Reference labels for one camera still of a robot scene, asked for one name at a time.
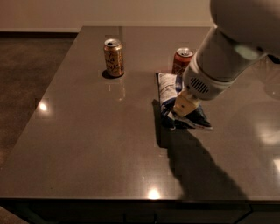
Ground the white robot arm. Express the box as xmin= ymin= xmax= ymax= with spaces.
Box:
xmin=174 ymin=0 xmax=280 ymax=117

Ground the gold soda can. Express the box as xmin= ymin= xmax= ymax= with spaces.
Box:
xmin=103 ymin=38 xmax=124 ymax=77

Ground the red coke can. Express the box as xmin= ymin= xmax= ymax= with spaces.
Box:
xmin=172 ymin=47 xmax=194 ymax=75

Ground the blue chip bag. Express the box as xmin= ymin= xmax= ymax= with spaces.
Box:
xmin=157 ymin=73 xmax=213 ymax=130

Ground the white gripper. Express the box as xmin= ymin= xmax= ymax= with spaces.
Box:
xmin=173 ymin=52 xmax=235 ymax=117

